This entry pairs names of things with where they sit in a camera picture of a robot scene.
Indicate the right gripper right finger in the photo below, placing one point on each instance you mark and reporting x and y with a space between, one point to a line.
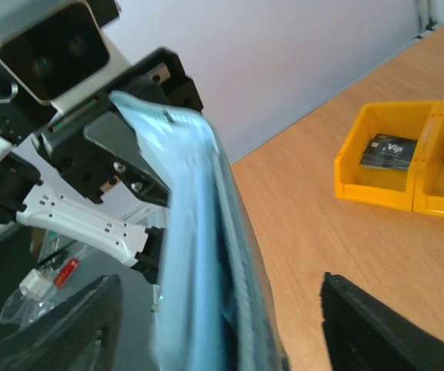
362 333

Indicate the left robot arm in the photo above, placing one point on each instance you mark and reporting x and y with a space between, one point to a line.
26 199

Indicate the white connector block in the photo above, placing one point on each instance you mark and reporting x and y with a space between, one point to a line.
37 286

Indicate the teal leather card holder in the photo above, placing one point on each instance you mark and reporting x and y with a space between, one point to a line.
215 305

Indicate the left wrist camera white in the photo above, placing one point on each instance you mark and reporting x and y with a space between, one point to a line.
57 51

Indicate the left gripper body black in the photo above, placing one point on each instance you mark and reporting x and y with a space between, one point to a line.
158 78

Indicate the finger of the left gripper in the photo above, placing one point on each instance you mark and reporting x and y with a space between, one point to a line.
118 142

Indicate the grey credit card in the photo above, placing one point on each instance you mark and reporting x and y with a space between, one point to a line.
389 152

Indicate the clear plastic cup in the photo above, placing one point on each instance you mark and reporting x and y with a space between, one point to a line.
21 311

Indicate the yellow three-compartment bin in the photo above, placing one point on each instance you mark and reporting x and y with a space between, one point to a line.
419 189

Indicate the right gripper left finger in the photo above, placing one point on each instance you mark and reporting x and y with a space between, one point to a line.
80 333

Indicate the red item on floor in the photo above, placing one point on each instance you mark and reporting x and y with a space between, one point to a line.
66 272

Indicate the left aluminium corner post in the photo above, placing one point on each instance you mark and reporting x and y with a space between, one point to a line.
426 15

